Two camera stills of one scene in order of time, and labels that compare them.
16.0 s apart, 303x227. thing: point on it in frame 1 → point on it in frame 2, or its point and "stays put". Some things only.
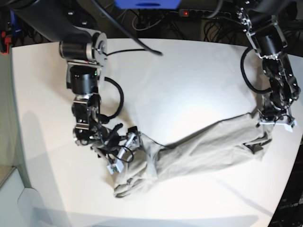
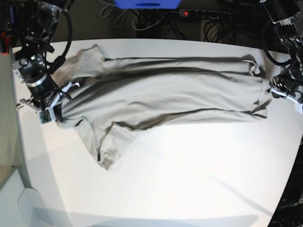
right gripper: [278, 114] → [284, 86]
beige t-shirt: [149, 161] → [99, 95]
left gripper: [116, 147] → [46, 105]
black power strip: [200, 13] stays put
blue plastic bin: [148, 4] stays put
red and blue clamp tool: [9, 34] stays put
